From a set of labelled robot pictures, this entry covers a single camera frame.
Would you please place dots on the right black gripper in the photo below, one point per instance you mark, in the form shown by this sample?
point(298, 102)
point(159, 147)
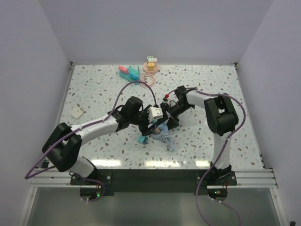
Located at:
point(164, 107)

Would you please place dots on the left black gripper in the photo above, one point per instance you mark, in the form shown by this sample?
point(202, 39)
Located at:
point(144, 129)

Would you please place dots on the brown pink plug adapter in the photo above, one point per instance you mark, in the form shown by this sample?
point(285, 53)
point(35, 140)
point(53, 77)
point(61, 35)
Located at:
point(156, 131)

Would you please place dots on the teal plug adapter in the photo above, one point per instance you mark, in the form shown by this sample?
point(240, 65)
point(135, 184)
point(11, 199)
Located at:
point(143, 140)

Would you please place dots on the yellow plug adapter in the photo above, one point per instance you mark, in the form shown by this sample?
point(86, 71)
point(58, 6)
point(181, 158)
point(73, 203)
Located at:
point(151, 66)

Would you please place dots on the pink round power socket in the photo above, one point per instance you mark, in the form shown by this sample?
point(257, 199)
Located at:
point(145, 68)

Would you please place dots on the blue round power socket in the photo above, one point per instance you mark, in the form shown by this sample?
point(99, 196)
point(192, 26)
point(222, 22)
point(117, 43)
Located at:
point(164, 135)

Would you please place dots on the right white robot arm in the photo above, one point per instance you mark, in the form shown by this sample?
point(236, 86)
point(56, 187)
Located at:
point(221, 117)

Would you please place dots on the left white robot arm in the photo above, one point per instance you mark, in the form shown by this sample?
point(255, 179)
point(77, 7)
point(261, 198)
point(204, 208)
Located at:
point(63, 146)

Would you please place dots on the blue plug on teal strip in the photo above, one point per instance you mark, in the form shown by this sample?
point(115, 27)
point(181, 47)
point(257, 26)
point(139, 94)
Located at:
point(134, 76)

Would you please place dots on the white plug adapter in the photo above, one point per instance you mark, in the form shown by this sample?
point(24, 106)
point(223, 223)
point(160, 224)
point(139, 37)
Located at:
point(76, 112)

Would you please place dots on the teal triangular power strip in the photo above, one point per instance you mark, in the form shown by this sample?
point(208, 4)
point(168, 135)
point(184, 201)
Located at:
point(133, 69)

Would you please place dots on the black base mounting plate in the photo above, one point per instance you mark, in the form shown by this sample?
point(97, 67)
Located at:
point(107, 182)

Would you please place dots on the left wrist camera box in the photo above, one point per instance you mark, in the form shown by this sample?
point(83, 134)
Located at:
point(155, 113)

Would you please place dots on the aluminium frame rail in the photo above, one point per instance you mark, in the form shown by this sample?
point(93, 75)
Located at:
point(51, 178)

